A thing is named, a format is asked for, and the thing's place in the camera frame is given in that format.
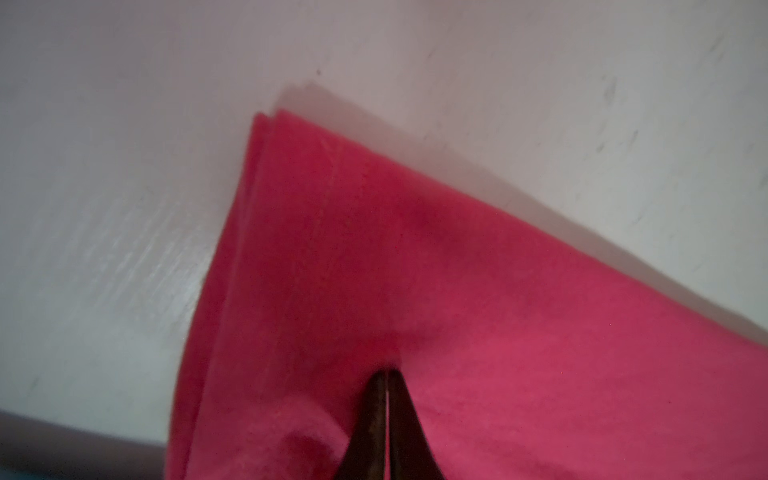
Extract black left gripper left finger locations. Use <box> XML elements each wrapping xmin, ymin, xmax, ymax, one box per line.
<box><xmin>333</xmin><ymin>371</ymin><xmax>387</xmax><ymax>480</ymax></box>

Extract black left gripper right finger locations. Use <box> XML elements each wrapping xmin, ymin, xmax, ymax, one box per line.
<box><xmin>387</xmin><ymin>369</ymin><xmax>444</xmax><ymax>480</ymax></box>

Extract magenta t shirt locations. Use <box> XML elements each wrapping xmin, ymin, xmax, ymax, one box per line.
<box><xmin>165</xmin><ymin>111</ymin><xmax>767</xmax><ymax>479</ymax></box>

